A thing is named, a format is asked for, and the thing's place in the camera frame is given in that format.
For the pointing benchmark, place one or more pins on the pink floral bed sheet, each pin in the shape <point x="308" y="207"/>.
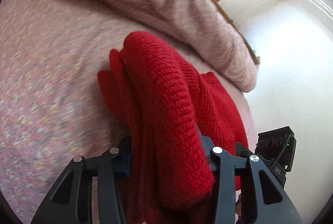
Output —
<point x="51" y="105"/>

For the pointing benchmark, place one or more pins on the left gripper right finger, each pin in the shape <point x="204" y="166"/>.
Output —
<point x="226" y="168"/>

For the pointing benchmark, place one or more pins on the red knit sweater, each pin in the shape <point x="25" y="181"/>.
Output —
<point x="167" y="105"/>

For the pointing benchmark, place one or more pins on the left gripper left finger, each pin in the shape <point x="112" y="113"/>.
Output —
<point x="70" y="199"/>

